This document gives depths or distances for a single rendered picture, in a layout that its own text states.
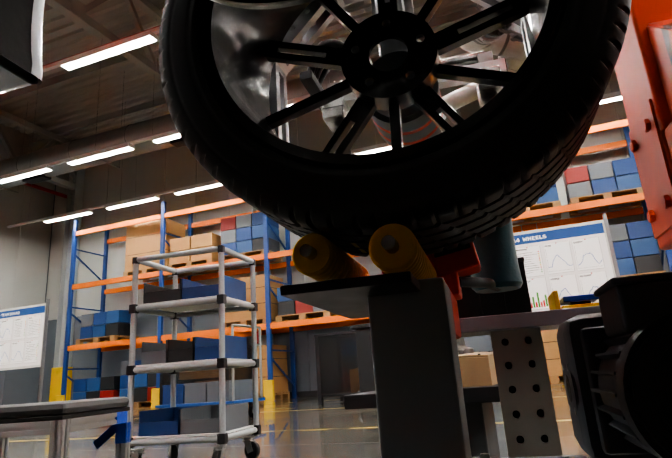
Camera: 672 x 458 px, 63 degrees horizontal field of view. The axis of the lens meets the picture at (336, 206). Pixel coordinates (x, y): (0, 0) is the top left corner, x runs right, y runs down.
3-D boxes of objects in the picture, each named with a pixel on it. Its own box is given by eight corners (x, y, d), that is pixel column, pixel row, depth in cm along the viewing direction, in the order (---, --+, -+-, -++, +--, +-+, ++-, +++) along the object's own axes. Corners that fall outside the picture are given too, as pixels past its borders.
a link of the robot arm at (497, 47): (471, 5, 156) (515, 15, 157) (455, 16, 171) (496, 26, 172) (462, 43, 157) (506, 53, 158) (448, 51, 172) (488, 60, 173)
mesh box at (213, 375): (157, 413, 875) (159, 350, 904) (189, 409, 952) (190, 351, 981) (227, 410, 836) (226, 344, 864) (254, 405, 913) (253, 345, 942)
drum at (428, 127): (361, 122, 98) (355, 53, 102) (384, 163, 118) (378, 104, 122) (441, 108, 95) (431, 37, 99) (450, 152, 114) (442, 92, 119)
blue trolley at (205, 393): (154, 426, 580) (156, 332, 609) (190, 420, 633) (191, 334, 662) (234, 422, 544) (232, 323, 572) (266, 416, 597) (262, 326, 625)
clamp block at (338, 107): (322, 119, 123) (320, 97, 124) (333, 135, 131) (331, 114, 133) (344, 115, 121) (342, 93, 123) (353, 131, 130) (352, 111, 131)
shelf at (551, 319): (394, 338, 116) (393, 324, 117) (406, 342, 132) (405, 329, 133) (615, 319, 106) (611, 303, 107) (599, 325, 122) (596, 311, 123)
